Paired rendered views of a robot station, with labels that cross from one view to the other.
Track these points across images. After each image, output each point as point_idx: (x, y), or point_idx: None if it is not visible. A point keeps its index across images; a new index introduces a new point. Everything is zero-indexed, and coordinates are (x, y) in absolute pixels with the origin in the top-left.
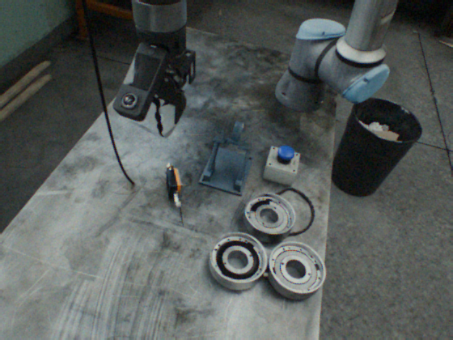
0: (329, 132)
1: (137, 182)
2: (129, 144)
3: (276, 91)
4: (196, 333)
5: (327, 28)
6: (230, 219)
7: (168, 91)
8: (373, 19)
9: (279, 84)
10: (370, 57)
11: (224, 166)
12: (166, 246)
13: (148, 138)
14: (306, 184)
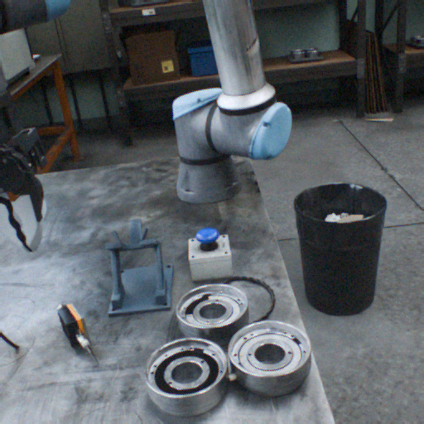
0: (259, 209)
1: (22, 344)
2: (2, 308)
3: (178, 192)
4: None
5: (202, 94)
6: (165, 339)
7: (12, 175)
8: (239, 55)
9: (178, 183)
10: (258, 98)
11: (137, 286)
12: (83, 401)
13: (26, 293)
14: (252, 267)
